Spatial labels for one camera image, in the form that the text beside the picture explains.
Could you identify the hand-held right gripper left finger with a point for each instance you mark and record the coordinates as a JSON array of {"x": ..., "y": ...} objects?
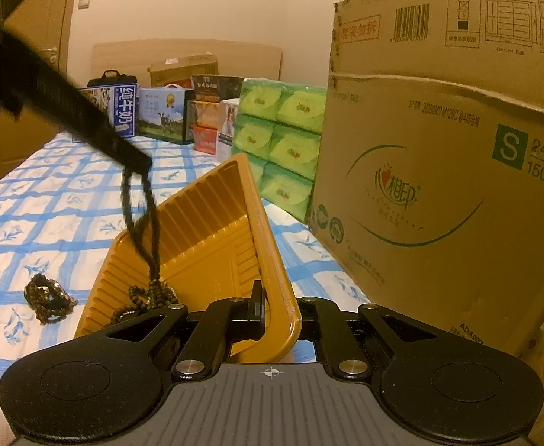
[{"x": 259, "y": 309}]

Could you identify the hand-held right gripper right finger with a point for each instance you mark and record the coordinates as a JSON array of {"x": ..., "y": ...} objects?
[{"x": 318, "y": 316}]

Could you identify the yellow plastic tray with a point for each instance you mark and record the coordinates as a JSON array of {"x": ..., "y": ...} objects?
[{"x": 216, "y": 223}]

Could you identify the black bag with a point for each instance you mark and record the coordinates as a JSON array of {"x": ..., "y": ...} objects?
[{"x": 111, "y": 80}]

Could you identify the blue milk carton box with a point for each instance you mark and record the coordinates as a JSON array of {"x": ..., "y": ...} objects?
[{"x": 123, "y": 107}]

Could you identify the wooden door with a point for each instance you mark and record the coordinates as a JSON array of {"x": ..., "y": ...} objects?
[{"x": 51, "y": 18}]

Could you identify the green cow gift box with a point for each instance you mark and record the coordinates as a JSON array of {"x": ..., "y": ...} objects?
[{"x": 165, "y": 116}]

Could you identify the blue checked floral cloth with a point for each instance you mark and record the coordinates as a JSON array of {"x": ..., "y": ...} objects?
[{"x": 44, "y": 195}]

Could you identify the small brown cardboard box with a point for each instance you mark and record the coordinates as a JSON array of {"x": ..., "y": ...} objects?
[{"x": 183, "y": 72}]

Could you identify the black snack box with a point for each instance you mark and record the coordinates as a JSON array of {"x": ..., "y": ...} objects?
[{"x": 216, "y": 87}]

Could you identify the white photo box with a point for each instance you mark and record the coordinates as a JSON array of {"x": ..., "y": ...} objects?
[{"x": 227, "y": 130}]

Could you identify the stack of green tissue packs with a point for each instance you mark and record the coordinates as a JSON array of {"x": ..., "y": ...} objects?
[{"x": 290, "y": 148}]

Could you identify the large cardboard box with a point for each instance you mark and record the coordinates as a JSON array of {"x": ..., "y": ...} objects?
[{"x": 439, "y": 172}]

